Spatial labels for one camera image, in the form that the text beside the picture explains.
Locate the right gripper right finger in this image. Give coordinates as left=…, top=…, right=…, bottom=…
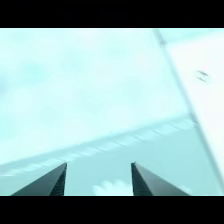
left=130, top=161, right=191, bottom=197

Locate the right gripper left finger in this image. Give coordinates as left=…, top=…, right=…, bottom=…
left=11, top=162, right=68, bottom=197

